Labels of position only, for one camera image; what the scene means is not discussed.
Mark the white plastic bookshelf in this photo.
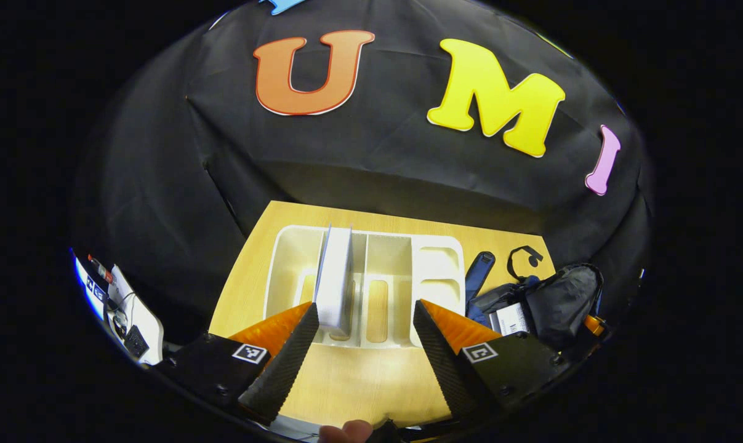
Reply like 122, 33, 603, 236
263, 225, 466, 350

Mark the black table sticker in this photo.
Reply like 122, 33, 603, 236
507, 245, 544, 282

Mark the black backdrop cloth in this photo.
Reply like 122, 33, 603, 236
70, 0, 655, 345

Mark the colourful screen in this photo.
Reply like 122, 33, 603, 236
73, 253, 110, 321

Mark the blue schoolbag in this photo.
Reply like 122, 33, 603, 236
465, 251, 604, 351

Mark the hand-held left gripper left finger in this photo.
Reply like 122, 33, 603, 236
156, 301, 319, 425

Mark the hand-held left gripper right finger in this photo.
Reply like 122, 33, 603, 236
412, 300, 572, 419

